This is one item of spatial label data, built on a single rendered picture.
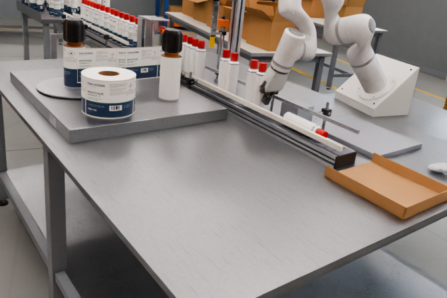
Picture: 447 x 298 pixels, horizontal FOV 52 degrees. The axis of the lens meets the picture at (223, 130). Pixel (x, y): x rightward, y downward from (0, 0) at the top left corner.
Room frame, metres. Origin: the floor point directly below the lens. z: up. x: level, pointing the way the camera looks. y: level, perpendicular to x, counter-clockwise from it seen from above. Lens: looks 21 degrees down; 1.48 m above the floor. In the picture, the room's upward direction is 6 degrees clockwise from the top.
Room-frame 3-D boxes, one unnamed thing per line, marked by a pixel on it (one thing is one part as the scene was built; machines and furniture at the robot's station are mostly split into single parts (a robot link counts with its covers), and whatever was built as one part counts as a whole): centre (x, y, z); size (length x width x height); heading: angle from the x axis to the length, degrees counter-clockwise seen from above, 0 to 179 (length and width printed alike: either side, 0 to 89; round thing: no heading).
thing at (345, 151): (2.13, 0.08, 0.86); 1.65 x 0.08 x 0.04; 39
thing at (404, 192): (1.35, -0.54, 0.85); 0.30 x 0.26 x 0.04; 39
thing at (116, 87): (1.67, 0.45, 0.95); 0.20 x 0.20 x 0.14
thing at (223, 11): (4.71, 0.08, 0.97); 0.45 x 0.44 x 0.37; 120
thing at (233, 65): (2.01, -0.01, 0.98); 0.05 x 0.05 x 0.20
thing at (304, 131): (1.88, -0.07, 0.90); 1.07 x 0.01 x 0.02; 39
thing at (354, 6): (6.31, -1.41, 0.97); 0.44 x 0.42 x 0.37; 114
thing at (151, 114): (1.95, 0.50, 0.86); 0.80 x 0.67 x 0.05; 39
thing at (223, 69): (2.06, 0.02, 0.98); 0.05 x 0.05 x 0.20
